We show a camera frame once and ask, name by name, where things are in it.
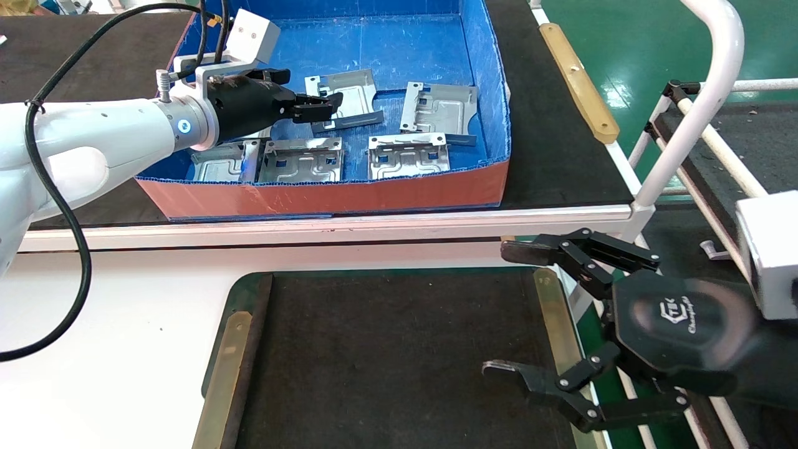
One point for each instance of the white horizontal cart rod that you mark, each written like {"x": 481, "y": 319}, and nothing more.
{"x": 760, "y": 85}

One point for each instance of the white curved tube frame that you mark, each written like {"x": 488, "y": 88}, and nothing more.
{"x": 717, "y": 62}

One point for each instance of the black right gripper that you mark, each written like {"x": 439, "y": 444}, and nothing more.
{"x": 679, "y": 324}

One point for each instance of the white table edge rail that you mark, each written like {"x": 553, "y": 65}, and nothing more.
{"x": 436, "y": 223}

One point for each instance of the dark cart mat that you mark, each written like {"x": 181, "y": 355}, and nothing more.
{"x": 773, "y": 143}

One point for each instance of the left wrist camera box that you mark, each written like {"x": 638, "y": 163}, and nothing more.
{"x": 252, "y": 34}

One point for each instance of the short tan guide strip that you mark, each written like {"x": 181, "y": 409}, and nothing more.
{"x": 580, "y": 84}

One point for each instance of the black tube clamp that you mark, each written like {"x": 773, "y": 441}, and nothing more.
{"x": 676, "y": 90}

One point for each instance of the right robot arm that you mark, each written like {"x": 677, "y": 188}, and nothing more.
{"x": 776, "y": 368}

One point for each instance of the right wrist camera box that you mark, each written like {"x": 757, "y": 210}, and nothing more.
{"x": 773, "y": 249}

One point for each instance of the long tan guide strip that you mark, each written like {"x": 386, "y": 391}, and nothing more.
{"x": 227, "y": 374}
{"x": 552, "y": 312}

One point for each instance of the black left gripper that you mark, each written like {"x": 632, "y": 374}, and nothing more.
{"x": 246, "y": 106}

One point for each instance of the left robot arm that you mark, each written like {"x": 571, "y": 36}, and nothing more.
{"x": 93, "y": 137}

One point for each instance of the blue corrugated plastic box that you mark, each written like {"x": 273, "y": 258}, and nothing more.
{"x": 374, "y": 50}

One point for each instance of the cream cart rod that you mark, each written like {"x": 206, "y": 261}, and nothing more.
{"x": 723, "y": 149}

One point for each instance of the small white hook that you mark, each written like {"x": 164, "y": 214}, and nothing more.
{"x": 711, "y": 252}

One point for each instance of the large black table mat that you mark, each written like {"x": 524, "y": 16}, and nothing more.
{"x": 561, "y": 156}

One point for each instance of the thin white diagonal rod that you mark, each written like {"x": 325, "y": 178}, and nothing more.
{"x": 651, "y": 128}

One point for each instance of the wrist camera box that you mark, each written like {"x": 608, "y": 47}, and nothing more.
{"x": 252, "y": 34}
{"x": 773, "y": 249}

